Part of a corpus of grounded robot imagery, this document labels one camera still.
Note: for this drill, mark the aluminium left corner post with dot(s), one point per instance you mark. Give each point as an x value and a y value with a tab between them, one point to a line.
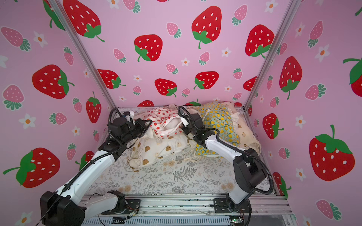
60	12

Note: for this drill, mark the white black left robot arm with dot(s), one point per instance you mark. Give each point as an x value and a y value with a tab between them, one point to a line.
65	207

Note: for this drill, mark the fern print bed sheet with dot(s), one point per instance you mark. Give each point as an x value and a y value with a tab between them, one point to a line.
194	170

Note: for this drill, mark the white bear print pillow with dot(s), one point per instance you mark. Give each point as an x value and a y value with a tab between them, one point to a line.
147	151

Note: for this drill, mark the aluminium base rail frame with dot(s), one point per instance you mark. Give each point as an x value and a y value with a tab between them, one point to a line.
179	210

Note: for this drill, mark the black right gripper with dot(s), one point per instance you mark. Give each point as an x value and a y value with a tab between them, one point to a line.
188	121

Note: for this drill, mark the aluminium right corner post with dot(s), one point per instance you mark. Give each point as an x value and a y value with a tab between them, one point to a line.
283	28

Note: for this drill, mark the cream animal print pillow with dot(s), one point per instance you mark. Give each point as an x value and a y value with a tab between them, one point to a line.
245	137

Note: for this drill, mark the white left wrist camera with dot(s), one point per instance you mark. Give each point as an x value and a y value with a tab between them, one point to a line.
128	114

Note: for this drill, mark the lemon print teal pillow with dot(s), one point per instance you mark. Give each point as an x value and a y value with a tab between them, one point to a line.
217	116

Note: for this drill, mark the aluminium corner post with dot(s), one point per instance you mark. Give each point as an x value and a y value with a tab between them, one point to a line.
283	28
60	12

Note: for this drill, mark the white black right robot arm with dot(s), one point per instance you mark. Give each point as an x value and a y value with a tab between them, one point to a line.
250	172

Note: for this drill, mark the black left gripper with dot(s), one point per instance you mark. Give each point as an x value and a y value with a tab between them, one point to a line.
139	125

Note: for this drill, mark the red strawberry print pillow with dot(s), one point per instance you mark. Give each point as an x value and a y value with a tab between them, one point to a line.
166	122

